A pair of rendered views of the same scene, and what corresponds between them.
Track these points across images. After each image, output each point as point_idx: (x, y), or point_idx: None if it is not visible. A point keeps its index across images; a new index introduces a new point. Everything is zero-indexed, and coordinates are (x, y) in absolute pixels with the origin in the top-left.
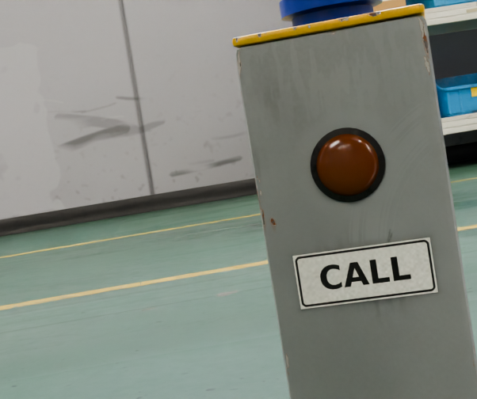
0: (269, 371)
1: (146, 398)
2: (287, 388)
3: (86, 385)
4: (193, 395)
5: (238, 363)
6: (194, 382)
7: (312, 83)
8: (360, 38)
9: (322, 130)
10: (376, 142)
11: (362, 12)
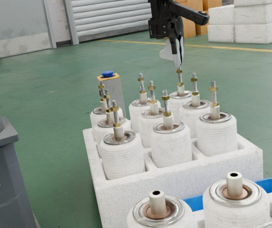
0: None
1: (247, 100)
2: (263, 111)
3: (253, 92)
4: (252, 104)
5: None
6: (262, 101)
7: (98, 83)
8: (98, 81)
9: (99, 88)
10: (100, 92)
11: (105, 76)
